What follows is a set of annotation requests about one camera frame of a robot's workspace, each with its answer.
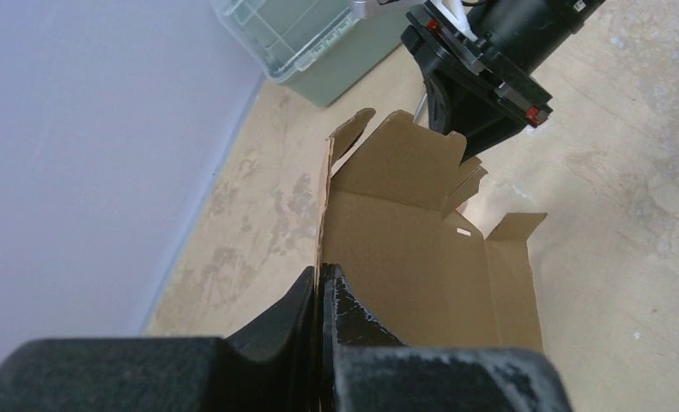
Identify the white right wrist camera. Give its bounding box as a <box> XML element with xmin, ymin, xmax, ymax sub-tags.
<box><xmin>350</xmin><ymin>0</ymin><xmax>482</xmax><ymax>44</ymax></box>

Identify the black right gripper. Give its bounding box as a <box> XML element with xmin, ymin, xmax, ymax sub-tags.
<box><xmin>402</xmin><ymin>1</ymin><xmax>602</xmax><ymax>161</ymax></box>

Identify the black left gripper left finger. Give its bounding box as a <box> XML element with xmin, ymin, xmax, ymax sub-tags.
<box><xmin>0</xmin><ymin>267</ymin><xmax>315</xmax><ymax>411</ymax></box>

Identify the yellow black screwdriver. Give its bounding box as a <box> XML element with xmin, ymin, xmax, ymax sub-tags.
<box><xmin>413</xmin><ymin>93</ymin><xmax>427</xmax><ymax>124</ymax></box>

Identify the clear plastic storage box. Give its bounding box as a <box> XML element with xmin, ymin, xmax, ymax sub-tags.
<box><xmin>211</xmin><ymin>1</ymin><xmax>409</xmax><ymax>107</ymax></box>

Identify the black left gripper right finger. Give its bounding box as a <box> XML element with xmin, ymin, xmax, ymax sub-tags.
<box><xmin>319</xmin><ymin>264</ymin><xmax>573</xmax><ymax>411</ymax></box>

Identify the brown cardboard box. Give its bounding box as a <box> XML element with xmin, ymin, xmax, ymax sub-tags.
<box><xmin>313</xmin><ymin>106</ymin><xmax>549</xmax><ymax>354</ymax></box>

